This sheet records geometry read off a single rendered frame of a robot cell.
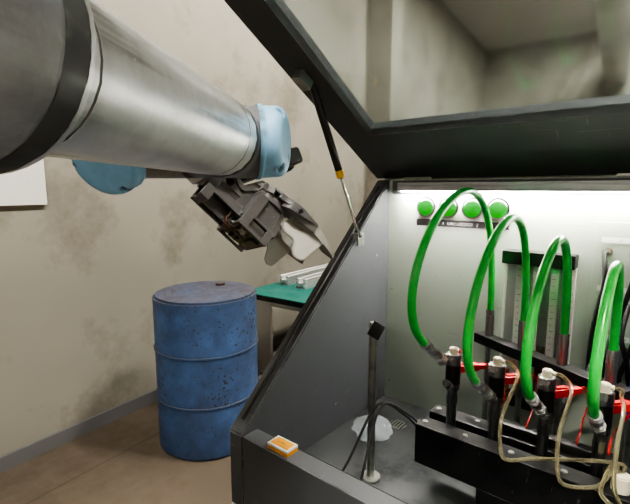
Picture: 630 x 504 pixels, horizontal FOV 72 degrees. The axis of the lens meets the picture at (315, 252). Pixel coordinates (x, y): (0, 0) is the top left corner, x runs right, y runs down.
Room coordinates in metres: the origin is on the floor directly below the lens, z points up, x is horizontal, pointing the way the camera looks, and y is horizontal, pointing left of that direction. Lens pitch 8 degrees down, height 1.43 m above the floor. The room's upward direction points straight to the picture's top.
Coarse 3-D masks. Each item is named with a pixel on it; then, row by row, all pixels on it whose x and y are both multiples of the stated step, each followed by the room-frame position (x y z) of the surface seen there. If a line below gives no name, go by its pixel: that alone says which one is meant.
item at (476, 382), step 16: (496, 240) 0.69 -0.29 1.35; (528, 256) 0.84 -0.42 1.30; (480, 272) 0.65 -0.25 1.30; (528, 272) 0.85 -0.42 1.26; (480, 288) 0.64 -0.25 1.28; (528, 288) 0.85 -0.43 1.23; (528, 304) 0.86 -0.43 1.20; (464, 336) 0.62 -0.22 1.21; (464, 352) 0.62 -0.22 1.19; (464, 368) 0.63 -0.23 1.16; (480, 384) 0.65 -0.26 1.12
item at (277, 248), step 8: (280, 224) 0.68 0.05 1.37; (280, 232) 0.68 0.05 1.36; (272, 240) 0.68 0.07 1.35; (280, 240) 0.69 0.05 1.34; (288, 240) 0.70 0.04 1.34; (272, 248) 0.68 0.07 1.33; (280, 248) 0.69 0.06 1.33; (288, 248) 0.70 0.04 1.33; (272, 256) 0.68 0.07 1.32; (280, 256) 0.69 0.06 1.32; (272, 264) 0.68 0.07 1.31
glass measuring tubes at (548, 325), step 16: (512, 256) 0.96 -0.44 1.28; (560, 256) 0.90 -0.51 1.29; (576, 256) 0.89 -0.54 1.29; (512, 272) 0.96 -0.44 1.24; (560, 272) 0.91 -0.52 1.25; (576, 272) 0.91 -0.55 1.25; (512, 288) 0.96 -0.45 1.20; (560, 288) 0.90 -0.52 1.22; (512, 304) 0.96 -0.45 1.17; (544, 304) 0.92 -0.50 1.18; (560, 304) 0.90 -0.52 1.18; (512, 320) 0.96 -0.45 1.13; (544, 320) 0.92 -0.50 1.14; (560, 320) 0.90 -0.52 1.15; (512, 336) 0.98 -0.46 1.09; (544, 336) 0.92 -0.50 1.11; (544, 352) 0.92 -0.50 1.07; (512, 368) 0.97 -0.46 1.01; (512, 384) 0.97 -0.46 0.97; (512, 400) 0.95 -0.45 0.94
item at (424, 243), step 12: (456, 192) 0.77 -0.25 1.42; (468, 192) 0.80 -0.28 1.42; (444, 204) 0.73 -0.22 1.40; (480, 204) 0.87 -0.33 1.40; (432, 228) 0.70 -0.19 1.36; (492, 228) 0.91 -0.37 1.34; (420, 252) 0.67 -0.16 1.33; (420, 264) 0.66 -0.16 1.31; (492, 264) 0.93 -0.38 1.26; (492, 276) 0.93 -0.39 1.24; (408, 288) 0.66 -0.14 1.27; (492, 288) 0.94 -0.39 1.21; (408, 300) 0.65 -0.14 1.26; (492, 300) 0.94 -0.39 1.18; (408, 312) 0.66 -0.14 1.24; (492, 312) 0.94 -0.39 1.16; (420, 336) 0.67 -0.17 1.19
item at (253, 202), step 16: (208, 192) 0.58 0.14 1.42; (224, 192) 0.59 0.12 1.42; (240, 192) 0.61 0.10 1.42; (256, 192) 0.62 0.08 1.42; (272, 192) 0.62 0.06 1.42; (208, 208) 0.61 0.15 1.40; (224, 208) 0.61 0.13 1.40; (240, 208) 0.60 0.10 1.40; (256, 208) 0.60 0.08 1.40; (272, 208) 0.62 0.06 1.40; (224, 224) 0.61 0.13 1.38; (240, 224) 0.59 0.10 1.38; (256, 224) 0.60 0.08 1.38; (272, 224) 0.61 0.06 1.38; (240, 240) 0.62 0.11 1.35; (256, 240) 0.60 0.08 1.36
